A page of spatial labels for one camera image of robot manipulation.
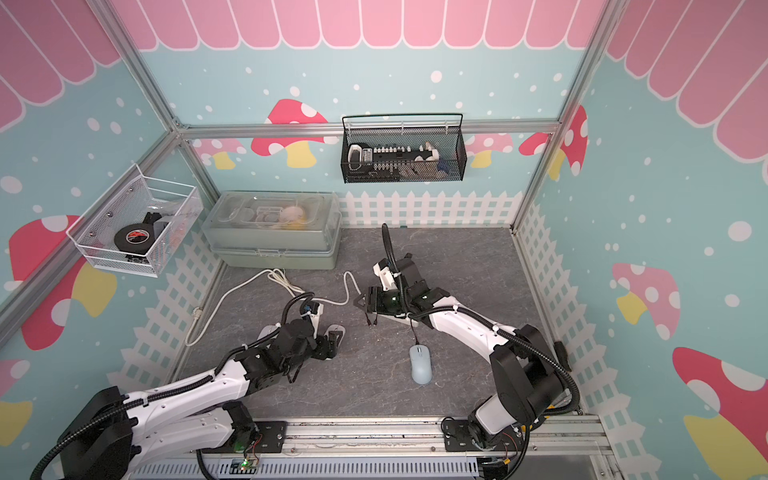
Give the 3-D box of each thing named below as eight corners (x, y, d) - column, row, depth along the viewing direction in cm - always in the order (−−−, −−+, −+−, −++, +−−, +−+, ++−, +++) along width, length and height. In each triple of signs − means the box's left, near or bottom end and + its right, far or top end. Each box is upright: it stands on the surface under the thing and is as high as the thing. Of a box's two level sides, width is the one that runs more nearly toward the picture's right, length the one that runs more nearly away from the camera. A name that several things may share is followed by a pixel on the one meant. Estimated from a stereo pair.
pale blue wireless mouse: (409, 384, 85) (409, 381, 82) (408, 348, 91) (408, 344, 89) (432, 384, 85) (433, 381, 82) (429, 348, 91) (430, 344, 89)
